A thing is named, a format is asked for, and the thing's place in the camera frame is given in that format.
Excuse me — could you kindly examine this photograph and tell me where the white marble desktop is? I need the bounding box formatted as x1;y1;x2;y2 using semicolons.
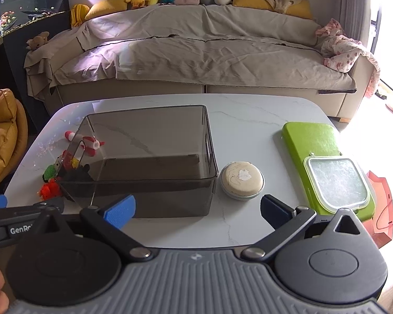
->
3;93;380;249

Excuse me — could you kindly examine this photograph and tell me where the yellow pillow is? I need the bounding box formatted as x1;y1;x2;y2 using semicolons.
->
85;0;133;20
232;0;315;20

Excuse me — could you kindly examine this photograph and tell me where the green red crochet doll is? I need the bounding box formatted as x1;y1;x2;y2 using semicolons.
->
42;150;67;183

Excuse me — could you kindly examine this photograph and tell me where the red white toy rocket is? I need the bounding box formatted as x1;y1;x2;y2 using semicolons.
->
80;136;105;156

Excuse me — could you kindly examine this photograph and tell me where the smoky transparent storage box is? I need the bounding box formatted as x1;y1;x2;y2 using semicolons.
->
54;105;219;219

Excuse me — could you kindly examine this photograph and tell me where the yellow leather armchair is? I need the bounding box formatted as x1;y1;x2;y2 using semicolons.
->
0;83;28;197

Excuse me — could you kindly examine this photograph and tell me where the red paper bag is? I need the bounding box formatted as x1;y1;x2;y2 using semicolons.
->
367;170;393;249

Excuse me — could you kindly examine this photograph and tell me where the beige sofa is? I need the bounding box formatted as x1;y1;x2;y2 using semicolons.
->
24;5;380;123

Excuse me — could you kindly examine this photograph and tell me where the black tank cabinet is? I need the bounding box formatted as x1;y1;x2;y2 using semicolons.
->
0;11;73;128

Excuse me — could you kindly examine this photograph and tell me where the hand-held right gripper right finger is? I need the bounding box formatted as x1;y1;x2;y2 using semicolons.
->
241;194;367;264

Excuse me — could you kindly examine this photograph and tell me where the red crochet toy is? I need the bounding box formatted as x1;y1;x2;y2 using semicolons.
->
39;179;62;201

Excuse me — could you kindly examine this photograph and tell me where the round beige case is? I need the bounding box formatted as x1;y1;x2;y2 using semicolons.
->
219;161;266;201

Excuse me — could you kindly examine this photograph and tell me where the brown bear plush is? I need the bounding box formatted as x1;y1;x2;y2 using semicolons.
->
26;32;50;51

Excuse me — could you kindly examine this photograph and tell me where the green board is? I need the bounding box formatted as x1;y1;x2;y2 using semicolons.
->
281;122;376;221

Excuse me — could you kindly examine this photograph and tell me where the pink patterned blanket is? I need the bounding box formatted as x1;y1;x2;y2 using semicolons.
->
315;18;380;99

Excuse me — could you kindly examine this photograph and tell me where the glass fish tank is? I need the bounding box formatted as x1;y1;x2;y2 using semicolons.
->
0;0;69;48

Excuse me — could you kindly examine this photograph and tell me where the beige sofa cover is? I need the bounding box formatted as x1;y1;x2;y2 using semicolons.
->
24;5;357;100

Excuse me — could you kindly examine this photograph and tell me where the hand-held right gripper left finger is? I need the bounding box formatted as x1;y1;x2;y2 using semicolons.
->
33;194;153;264

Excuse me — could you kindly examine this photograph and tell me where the clear square container lid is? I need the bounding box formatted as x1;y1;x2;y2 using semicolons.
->
303;153;371;210

